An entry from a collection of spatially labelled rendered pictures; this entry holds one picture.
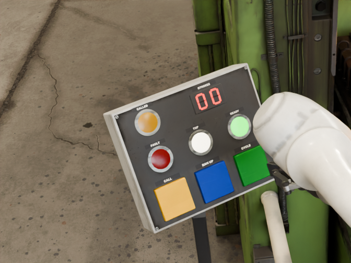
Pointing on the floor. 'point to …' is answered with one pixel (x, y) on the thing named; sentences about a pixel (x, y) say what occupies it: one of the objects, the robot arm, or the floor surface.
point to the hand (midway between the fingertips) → (279, 170)
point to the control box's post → (201, 238)
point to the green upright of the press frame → (303, 239)
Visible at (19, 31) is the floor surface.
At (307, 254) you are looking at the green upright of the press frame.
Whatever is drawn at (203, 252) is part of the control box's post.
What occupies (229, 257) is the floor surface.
